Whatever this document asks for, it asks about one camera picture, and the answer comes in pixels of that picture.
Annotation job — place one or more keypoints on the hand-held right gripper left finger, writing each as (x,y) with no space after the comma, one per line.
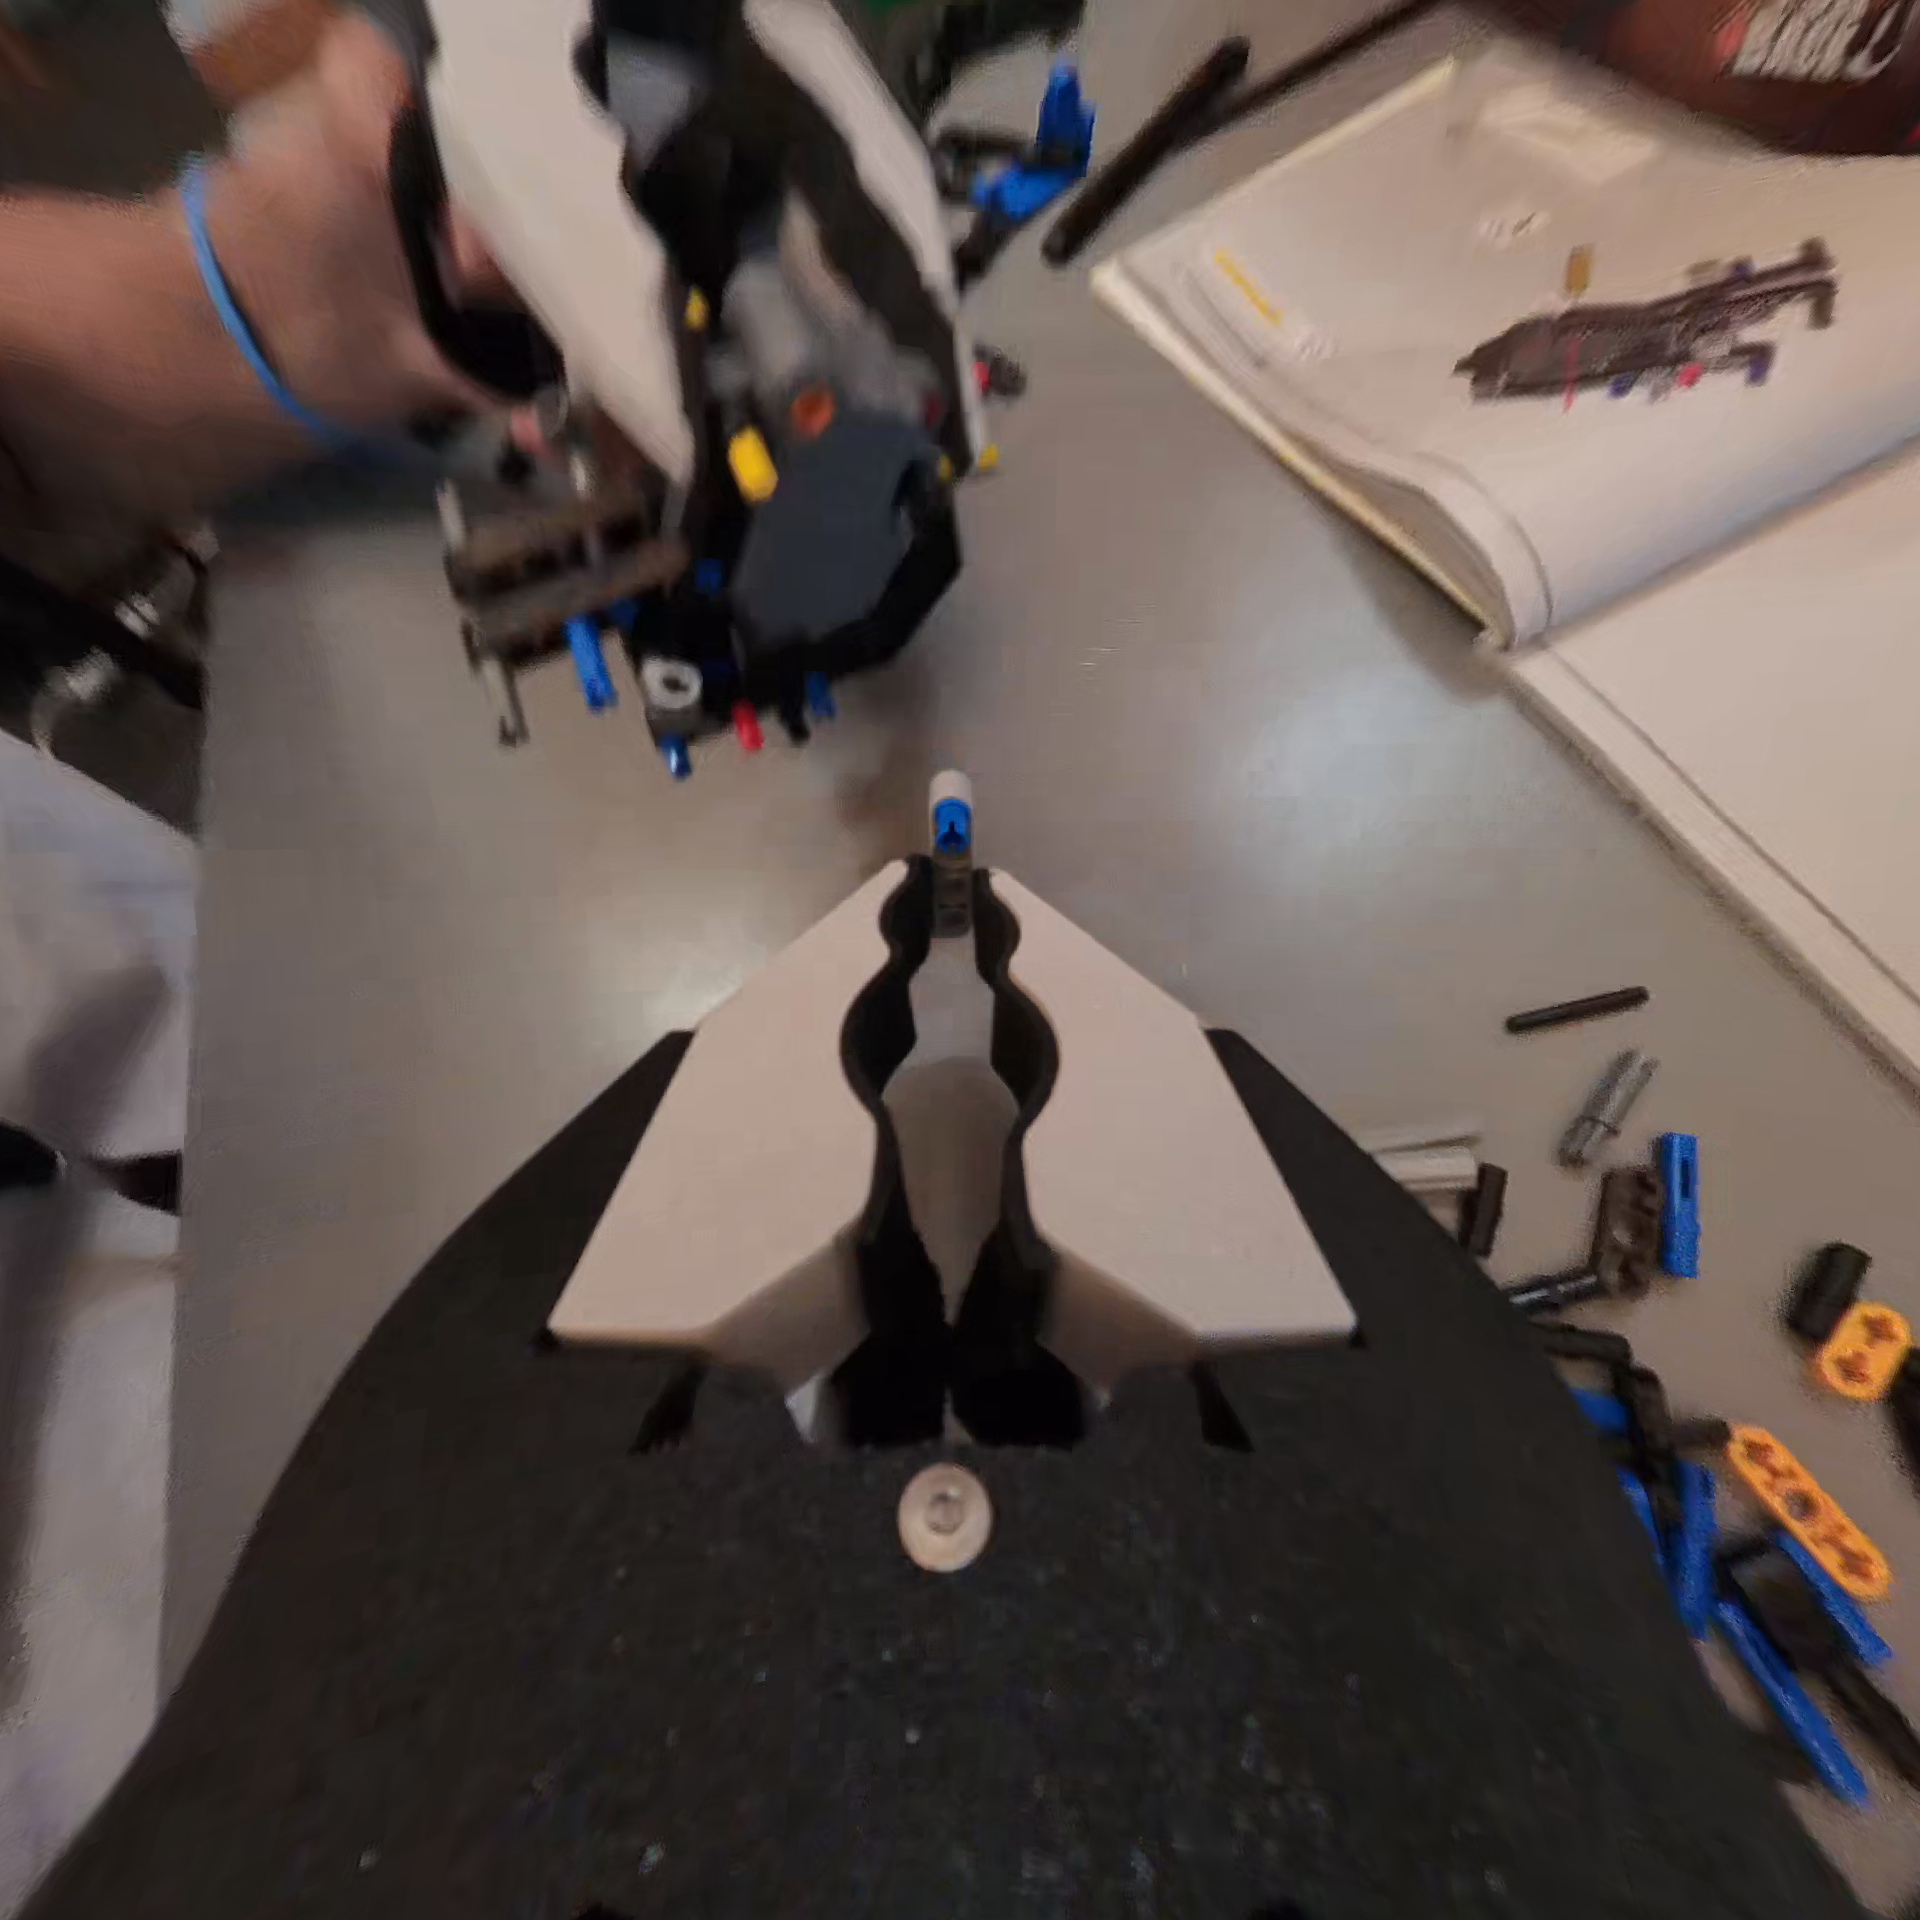
(735,1185)

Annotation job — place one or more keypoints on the dark grey lego assembly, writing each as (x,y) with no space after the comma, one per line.
(781,569)

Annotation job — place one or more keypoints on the blue lego connector piece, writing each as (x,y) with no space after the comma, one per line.
(1042,148)

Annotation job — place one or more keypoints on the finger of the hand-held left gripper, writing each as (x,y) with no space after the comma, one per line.
(556,210)
(885,165)

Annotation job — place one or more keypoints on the person's left forearm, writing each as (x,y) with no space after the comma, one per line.
(105,358)

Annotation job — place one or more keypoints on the lego instruction booklet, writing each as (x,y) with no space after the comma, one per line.
(1622,376)

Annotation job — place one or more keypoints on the dark red printed bag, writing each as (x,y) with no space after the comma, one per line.
(1725,59)

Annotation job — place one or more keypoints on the long black lego axle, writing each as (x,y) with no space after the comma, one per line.
(1148,148)

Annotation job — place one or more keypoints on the pile of loose lego pieces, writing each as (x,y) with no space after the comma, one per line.
(1725,1441)

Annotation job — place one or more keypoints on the white paper booklet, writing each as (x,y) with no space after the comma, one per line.
(1769,750)

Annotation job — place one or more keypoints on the person's left hand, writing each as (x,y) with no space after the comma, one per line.
(322,224)

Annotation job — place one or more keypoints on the light grey lego piece blue pin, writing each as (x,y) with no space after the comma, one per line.
(952,838)

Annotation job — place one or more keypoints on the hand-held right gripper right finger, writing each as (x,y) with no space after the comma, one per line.
(1172,1185)

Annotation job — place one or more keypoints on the blue wristband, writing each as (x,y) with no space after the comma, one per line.
(240,323)

